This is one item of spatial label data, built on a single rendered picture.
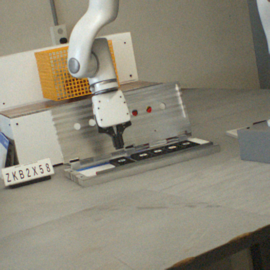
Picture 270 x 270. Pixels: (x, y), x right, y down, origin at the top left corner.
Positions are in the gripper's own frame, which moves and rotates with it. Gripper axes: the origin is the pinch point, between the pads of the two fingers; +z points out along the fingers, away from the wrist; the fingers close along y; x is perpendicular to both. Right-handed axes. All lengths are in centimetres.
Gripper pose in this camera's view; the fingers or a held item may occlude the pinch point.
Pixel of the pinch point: (118, 142)
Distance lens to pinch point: 213.8
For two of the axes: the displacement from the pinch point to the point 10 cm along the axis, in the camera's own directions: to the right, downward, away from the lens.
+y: 9.2, -2.3, 3.3
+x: -3.2, 0.8, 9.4
